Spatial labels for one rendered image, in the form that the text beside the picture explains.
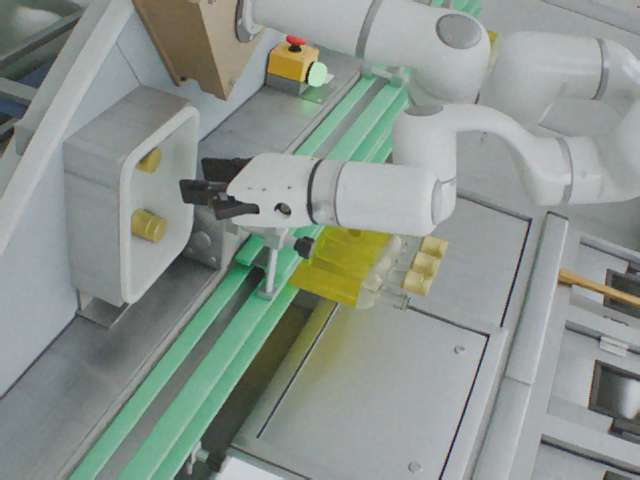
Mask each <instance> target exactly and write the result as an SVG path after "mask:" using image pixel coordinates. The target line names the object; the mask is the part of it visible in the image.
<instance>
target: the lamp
mask: <svg viewBox="0 0 640 480"><path fill-rule="evenodd" d="M325 77H326V67H325V66H324V65H322V64H320V63H317V62H315V61H313V62H312V63H310V64H309V66H308V68H307V71H306V74H305V84H308V85H313V86H320V85H321V84H322V83H323V82H324V80H325Z"/></svg>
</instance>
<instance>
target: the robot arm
mask: <svg viewBox="0 0 640 480"><path fill-rule="evenodd" d="M242 24H243V28H244V30H245V32H246V33H248V34H250V33H252V34H254V33H257V32H258V31H260V30H261V29H262V28H263V27H264V26H266V27H269V28H272V29H274V30H277V31H280V32H282V33H285V34H289V35H291V36H294V37H297V38H299V39H302V40H305V41H308V42H311V43H314V44H317V45H319V46H322V47H325V48H327V49H331V50H334V51H336V52H339V53H342V54H344V55H347V56H351V57H354V58H356V59H360V60H362V61H365V62H368V63H372V64H376V65H381V66H404V67H408V68H410V73H409V74H410V77H409V82H408V86H407V99H408V103H409V106H410V107H408V108H406V109H404V110H402V111H401V112H399V113H398V115H397V116H396V119H395V120H394V123H393V128H392V163H393V165H390V164H377V163H364V162H363V161H349V160H336V159H323V158H322V159H318V158H312V157H307V156H300V155H292V154H282V153H261V154H259V155H257V156H251V157H249V158H243V159H241V157H237V158H234V159H232V160H231V162H230V159H217V158H206V157H204V158H203V159H202V160H201V163H202V167H203V173H204V177H205V180H206V181H205V180H194V179H183V178H182V179H181V180H180V182H179V185H180V189H181V194H182V198H183V202H184V203H185V204H191V205H200V206H209V208H210V209H212V210H213V212H214V214H215V217H216V220H217V221H221V220H226V218H231V217H232V222H233V223H234V224H237V225H245V226H258V227H303V226H310V225H311V224H312V223H314V224H315V225H323V226H333V227H343V228H352V229H361V230H371V231H380V232H389V234H399V235H408V236H426V235H428V234H430V232H432V231H433V230H434V229H435V228H436V226H437V224H439V223H440V222H442V221H444V220H446V219H447V218H448V216H449V215H450V214H451V213H452V211H453V209H454V205H455V190H456V147H457V137H456V132H458V131H470V130H473V131H478V132H487V133H490V134H493V135H495V136H497V137H499V138H500V139H501V141H502V142H503V143H504V144H505V145H506V147H507V148H508V150H509V152H510V154H511V156H512V159H513V160H514V162H515V165H516V168H517V171H518V174H519V177H520V180H521V184H522V186H523V188H524V191H525V193H526V195H527V196H528V198H529V199H530V200H531V201H532V202H533V203H534V205H536V206H539V207H547V206H559V205H574V204H587V203H603V202H608V203H616V202H624V201H628V200H632V199H634V198H636V197H638V196H640V62H639V61H638V59H637V58H636V57H635V56H634V55H633V54H632V53H631V52H630V51H629V50H627V49H626V48H625V47H624V46H622V45H620V44H617V43H615V42H614V41H611V40H608V39H599V38H598V37H592V38H590V37H586V36H572V35H569V34H557V33H555V32H542V31H526V30H519V31H516V32H514V33H510V34H509V36H508V37H507V38H506V39H505V40H504V42H503V43H502V44H501V46H500V48H499V49H500V50H499V53H498V55H497V57H496V60H495V62H494V65H493V66H492V67H493V69H492V71H491V73H486V71H487V68H488V62H489V58H490V54H491V45H490V42H489V37H488V34H487V32H486V30H485V28H484V27H483V25H482V24H481V23H480V22H478V21H477V20H476V19H475V18H473V17H471V16H470V15H468V14H465V13H462V12H458V11H454V10H452V9H448V8H440V7H433V6H428V5H423V4H419V3H417V2H415V1H412V0H245V2H244V9H242ZM557 97H562V98H578V99H581V100H595V101H600V102H603V103H605V104H606V105H608V106H610V107H612V108H613V109H614V110H616V111H617V113H618V114H619V115H620V116H621V117H622V119H621V120H620V122H619V123H618V124H617V125H616V126H615V128H614V129H613V130H612V131H611V132H609V134H605V135H597V136H589V135H587V136H577V137H564V136H563V137H559V136H556V137H546V138H538V137H536V136H534V135H532V134H530V133H529V132H527V131H526V130H527V129H530V128H532V127H534V126H536V125H538V124H539V123H540V122H542V121H543V120H544V118H545V117H546V116H547V115H548V113H549V111H550V110H551V106H552V105H553V103H554V101H555V100H556V99H557ZM233 178H234V179H233ZM209 181H211V182H221V183H227V184H209ZM218 193H227V197H228V200H221V197H220V196H219V195H218ZM235 198H236V199H237V201H235Z"/></svg>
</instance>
